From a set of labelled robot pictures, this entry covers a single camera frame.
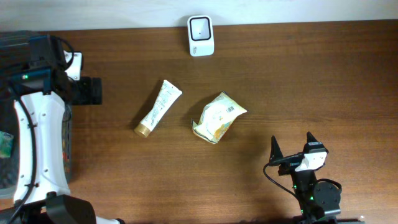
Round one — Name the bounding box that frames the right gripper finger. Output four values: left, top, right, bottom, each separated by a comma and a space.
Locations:
269, 136, 284, 166
307, 131, 320, 146

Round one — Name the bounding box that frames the yellow white snack bag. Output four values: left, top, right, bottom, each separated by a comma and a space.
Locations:
192, 91, 248, 144

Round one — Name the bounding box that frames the white tube gold cap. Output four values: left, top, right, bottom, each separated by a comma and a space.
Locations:
134, 80, 182, 138

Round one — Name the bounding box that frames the green white tissue pack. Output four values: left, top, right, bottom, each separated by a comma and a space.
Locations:
0, 131, 14, 159

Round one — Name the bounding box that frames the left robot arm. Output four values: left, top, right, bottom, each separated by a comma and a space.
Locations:
1, 30, 106, 223

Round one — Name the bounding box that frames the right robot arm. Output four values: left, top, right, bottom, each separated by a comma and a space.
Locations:
263, 132, 342, 223

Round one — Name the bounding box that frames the white barcode scanner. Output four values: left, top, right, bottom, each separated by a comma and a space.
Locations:
187, 15, 215, 57

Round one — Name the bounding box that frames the dark grey mesh basket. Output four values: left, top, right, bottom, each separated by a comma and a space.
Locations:
0, 30, 74, 200

